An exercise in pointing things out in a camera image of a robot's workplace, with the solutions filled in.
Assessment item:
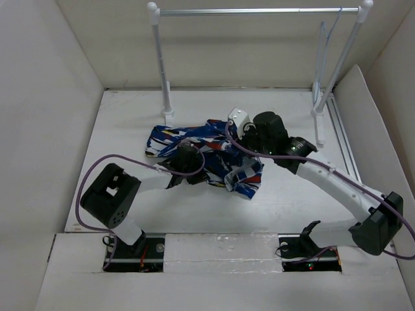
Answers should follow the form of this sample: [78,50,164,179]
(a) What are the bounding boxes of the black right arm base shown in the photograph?
[275,220,342,272]

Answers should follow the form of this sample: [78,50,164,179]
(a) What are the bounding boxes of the blue patterned trousers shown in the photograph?
[145,119,264,199]

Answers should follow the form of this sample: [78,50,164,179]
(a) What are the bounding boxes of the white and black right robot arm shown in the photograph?
[236,111,403,255]

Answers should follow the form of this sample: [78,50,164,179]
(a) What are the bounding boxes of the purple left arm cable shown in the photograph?
[76,142,206,270]

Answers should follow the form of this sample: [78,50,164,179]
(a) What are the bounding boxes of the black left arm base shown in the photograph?
[102,234,165,273]

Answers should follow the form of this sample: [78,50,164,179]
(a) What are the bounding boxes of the white clothes rack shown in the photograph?
[144,1,374,147]

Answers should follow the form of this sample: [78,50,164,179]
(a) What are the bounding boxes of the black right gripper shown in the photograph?
[233,121,274,158]

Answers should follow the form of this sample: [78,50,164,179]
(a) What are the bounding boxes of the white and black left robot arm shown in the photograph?
[77,144,207,257]

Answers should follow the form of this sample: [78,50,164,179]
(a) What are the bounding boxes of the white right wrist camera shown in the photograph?
[228,108,251,139]

